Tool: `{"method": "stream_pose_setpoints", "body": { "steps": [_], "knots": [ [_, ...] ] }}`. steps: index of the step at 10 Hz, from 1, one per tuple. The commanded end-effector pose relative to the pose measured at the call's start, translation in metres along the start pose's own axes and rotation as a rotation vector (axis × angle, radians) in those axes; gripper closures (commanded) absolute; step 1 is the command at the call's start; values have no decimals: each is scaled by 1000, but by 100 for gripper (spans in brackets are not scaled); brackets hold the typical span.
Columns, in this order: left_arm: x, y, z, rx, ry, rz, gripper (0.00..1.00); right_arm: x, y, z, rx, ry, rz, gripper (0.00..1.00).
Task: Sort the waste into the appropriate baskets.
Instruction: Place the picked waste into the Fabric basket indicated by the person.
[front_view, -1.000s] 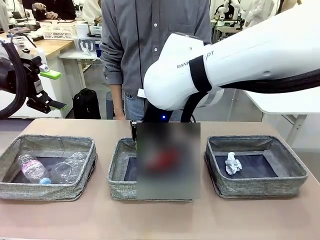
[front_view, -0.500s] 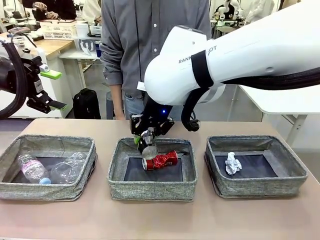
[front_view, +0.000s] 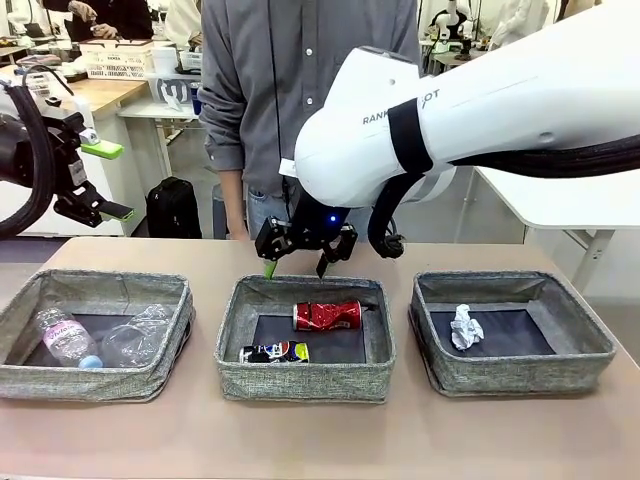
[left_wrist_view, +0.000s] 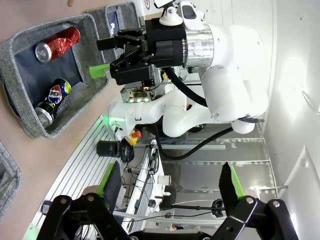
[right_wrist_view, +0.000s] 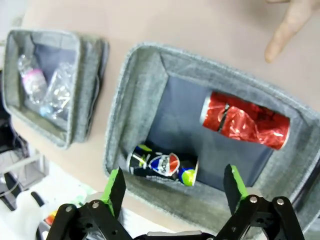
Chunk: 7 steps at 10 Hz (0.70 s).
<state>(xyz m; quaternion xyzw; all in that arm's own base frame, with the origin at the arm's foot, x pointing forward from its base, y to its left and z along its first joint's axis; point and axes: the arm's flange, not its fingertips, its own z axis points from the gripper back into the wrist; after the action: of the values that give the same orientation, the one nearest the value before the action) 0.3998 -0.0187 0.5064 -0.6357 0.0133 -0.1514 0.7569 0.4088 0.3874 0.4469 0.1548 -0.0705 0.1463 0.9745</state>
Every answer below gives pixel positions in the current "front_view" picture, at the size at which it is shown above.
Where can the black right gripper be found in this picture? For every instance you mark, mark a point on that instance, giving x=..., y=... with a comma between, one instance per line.
x=315, y=225

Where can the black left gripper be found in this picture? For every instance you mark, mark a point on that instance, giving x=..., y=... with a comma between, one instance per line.
x=65, y=165

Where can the crushed red drink can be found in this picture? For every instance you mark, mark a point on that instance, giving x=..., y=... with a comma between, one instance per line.
x=327, y=316

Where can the crushed black drink can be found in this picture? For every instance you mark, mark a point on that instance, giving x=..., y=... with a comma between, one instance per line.
x=275, y=352

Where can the clear crushed plastic bottle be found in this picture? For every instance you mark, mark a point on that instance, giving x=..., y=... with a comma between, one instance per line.
x=135, y=335

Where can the plastic bottle pink label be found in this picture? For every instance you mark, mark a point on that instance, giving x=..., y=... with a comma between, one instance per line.
x=65, y=337

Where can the white paper ball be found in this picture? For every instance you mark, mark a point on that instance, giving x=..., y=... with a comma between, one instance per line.
x=465, y=330

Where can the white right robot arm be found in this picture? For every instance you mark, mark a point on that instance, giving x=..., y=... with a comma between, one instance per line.
x=500, y=90

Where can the person's right forearm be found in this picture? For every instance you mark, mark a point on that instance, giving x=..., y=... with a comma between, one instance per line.
x=232, y=195

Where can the person's right hand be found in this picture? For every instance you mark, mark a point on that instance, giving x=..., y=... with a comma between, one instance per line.
x=241, y=232

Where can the black backpack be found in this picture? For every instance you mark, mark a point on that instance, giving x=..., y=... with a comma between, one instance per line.
x=172, y=210

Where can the white desk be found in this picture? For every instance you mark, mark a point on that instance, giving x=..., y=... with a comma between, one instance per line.
x=150, y=111

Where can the white box blue logo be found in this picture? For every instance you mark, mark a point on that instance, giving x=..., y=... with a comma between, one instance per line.
x=172, y=90

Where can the white plastic crate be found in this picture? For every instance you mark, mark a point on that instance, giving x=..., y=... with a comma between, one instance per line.
x=117, y=62

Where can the blue drink can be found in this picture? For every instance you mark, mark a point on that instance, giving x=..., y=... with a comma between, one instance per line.
x=196, y=98

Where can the grey fabric basket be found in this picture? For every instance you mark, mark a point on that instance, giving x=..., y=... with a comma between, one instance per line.
x=305, y=385
x=90, y=382
x=525, y=380

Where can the background person dark clothes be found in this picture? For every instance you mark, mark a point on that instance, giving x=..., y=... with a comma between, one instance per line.
x=100, y=17

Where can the person in grey shirt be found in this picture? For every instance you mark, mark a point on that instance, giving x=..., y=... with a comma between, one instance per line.
x=260, y=75

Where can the background person white top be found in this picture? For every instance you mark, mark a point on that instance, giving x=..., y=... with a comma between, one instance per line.
x=185, y=22

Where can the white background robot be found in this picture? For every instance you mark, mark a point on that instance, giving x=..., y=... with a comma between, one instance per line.
x=450, y=25

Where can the white table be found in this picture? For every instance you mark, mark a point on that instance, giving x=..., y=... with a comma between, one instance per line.
x=575, y=210

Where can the background person in white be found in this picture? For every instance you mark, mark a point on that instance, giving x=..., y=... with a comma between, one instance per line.
x=520, y=25

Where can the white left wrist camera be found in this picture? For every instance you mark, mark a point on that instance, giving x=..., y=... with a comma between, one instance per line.
x=90, y=136

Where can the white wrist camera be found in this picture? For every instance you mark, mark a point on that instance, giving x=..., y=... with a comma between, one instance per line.
x=287, y=167
x=90, y=136

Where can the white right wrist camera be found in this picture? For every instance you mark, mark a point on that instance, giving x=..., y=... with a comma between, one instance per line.
x=287, y=167

